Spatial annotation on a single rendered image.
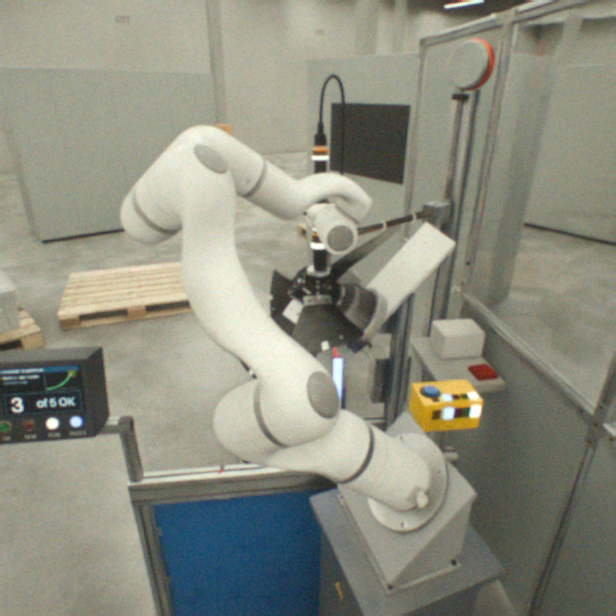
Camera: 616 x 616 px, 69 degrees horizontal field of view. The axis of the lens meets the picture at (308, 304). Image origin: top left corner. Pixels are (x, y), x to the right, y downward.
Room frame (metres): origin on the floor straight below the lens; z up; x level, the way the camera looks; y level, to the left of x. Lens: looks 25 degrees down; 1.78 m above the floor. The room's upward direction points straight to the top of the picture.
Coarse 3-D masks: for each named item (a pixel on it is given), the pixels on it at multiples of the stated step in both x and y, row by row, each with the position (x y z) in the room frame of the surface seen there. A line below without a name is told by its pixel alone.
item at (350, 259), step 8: (384, 232) 1.24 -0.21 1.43; (392, 232) 1.35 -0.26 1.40; (376, 240) 1.31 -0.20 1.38; (384, 240) 1.38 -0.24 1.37; (360, 248) 1.29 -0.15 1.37; (368, 248) 1.35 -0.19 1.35; (344, 256) 1.28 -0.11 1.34; (352, 256) 1.34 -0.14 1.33; (360, 256) 1.37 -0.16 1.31; (336, 264) 1.33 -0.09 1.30; (344, 264) 1.37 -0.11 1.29; (352, 264) 1.39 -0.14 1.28
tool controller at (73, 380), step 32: (0, 352) 0.90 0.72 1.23; (32, 352) 0.89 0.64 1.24; (64, 352) 0.89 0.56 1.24; (96, 352) 0.90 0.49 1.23; (0, 384) 0.80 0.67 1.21; (32, 384) 0.81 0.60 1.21; (64, 384) 0.82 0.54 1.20; (96, 384) 0.86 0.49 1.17; (0, 416) 0.78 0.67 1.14; (32, 416) 0.79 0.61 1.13; (64, 416) 0.80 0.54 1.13; (96, 416) 0.82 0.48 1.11
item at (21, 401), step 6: (6, 396) 0.80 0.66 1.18; (12, 396) 0.80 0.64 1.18; (18, 396) 0.80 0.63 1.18; (24, 396) 0.80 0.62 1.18; (6, 402) 0.79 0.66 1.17; (12, 402) 0.80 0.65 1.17; (18, 402) 0.80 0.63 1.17; (24, 402) 0.80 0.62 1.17; (6, 408) 0.79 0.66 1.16; (12, 408) 0.79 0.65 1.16; (18, 408) 0.79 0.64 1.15; (24, 408) 0.79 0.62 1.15; (6, 414) 0.79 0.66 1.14; (12, 414) 0.79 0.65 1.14; (18, 414) 0.79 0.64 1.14; (24, 414) 0.79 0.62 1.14; (30, 414) 0.79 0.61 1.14
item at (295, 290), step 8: (304, 272) 1.40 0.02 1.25; (296, 280) 1.41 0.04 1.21; (304, 280) 1.34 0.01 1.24; (312, 280) 1.35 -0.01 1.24; (288, 288) 1.40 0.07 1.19; (296, 288) 1.36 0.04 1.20; (312, 288) 1.34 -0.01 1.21; (320, 288) 1.35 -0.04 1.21; (328, 288) 1.38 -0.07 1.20; (336, 288) 1.37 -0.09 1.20; (296, 296) 1.34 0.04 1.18; (304, 296) 1.34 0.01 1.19; (336, 296) 1.35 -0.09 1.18
